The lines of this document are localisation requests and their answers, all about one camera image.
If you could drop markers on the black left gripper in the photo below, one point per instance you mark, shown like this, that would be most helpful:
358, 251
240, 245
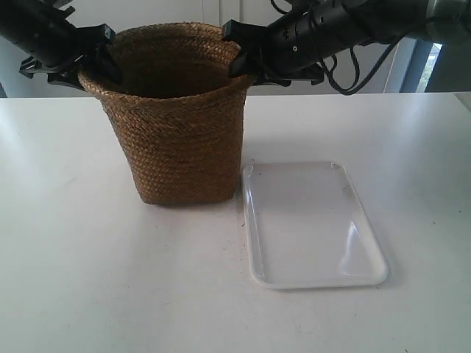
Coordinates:
54, 45

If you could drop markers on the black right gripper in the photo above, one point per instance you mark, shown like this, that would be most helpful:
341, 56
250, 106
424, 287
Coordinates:
294, 47

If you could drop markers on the brown woven wicker basket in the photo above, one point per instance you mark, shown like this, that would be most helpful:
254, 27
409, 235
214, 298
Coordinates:
177, 115

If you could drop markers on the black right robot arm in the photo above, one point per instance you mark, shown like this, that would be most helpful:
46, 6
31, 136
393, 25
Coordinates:
387, 23

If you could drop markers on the white rectangular plastic tray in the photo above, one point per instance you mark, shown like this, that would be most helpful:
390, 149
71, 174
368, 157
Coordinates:
307, 229

